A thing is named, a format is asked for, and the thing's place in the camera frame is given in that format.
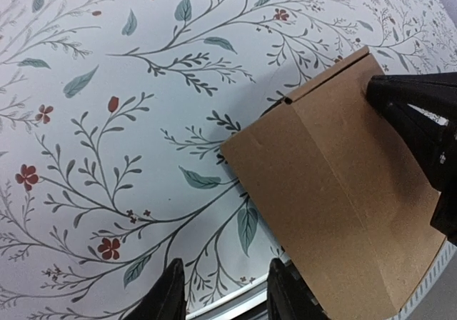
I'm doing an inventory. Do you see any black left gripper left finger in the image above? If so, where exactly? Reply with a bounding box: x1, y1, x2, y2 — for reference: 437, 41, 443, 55
125, 258, 186, 320

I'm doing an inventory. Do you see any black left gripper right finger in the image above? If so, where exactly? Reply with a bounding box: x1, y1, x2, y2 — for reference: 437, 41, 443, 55
266, 258, 327, 320

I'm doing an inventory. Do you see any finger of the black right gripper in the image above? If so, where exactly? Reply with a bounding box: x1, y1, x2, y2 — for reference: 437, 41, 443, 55
366, 72, 456, 191

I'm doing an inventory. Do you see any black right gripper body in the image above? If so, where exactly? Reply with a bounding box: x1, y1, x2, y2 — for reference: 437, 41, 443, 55
431, 187, 457, 244

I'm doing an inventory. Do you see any floral patterned table mat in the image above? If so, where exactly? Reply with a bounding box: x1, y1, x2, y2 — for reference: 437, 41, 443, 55
1, 0, 456, 319

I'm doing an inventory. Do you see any brown cardboard box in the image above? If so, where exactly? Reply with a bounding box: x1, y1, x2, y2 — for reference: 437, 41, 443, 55
221, 48, 445, 319

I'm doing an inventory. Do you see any aluminium front rail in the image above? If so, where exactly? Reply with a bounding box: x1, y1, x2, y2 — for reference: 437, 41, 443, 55
186, 242, 456, 319

